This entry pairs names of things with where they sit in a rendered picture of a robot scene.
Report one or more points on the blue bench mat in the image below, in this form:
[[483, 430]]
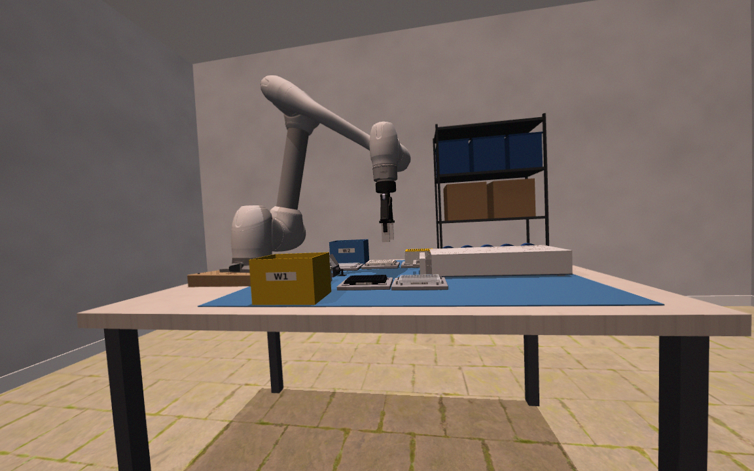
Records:
[[494, 291]]

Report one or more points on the yellow open-top bin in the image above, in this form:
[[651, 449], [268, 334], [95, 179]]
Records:
[[290, 279]]

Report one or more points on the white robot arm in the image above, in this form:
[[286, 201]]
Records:
[[256, 231]]

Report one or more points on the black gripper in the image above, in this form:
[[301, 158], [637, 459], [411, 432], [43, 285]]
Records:
[[386, 213]]

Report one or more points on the black assay plate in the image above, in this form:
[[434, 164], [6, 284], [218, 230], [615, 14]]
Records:
[[365, 279]]

